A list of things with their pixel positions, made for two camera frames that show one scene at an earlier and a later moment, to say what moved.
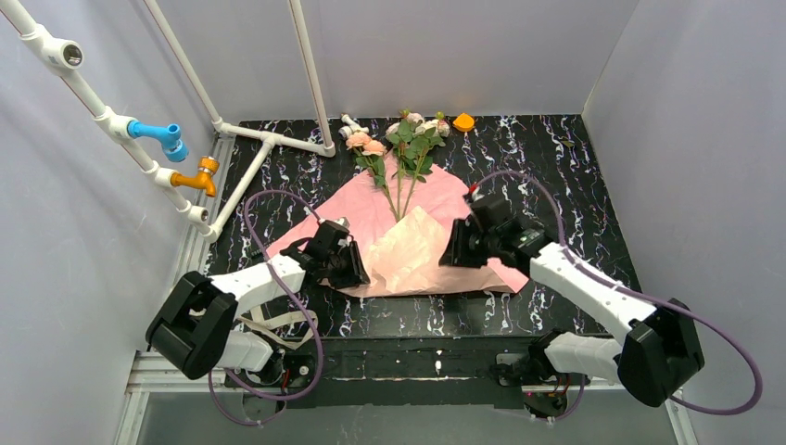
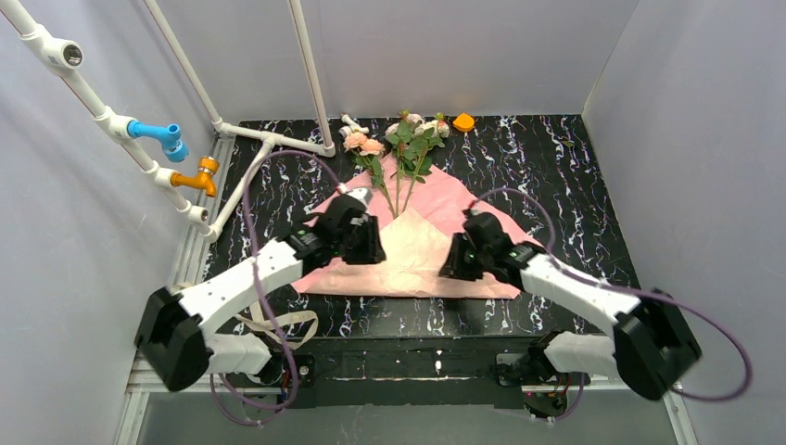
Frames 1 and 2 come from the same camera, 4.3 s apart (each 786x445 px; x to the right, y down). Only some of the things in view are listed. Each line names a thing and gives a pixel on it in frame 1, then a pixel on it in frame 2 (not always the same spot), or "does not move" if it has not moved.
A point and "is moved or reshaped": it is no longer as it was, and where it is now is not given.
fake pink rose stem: [368, 148] does not move
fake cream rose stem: [418, 158] does not move
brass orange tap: [202, 179] does not move
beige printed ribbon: [258, 324] does not move
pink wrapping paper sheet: [399, 209] is moved or reshaped
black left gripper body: [354, 266] to [367, 240]
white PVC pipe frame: [68, 57] does not move
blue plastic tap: [170, 138] does not move
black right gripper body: [459, 244] to [459, 259]
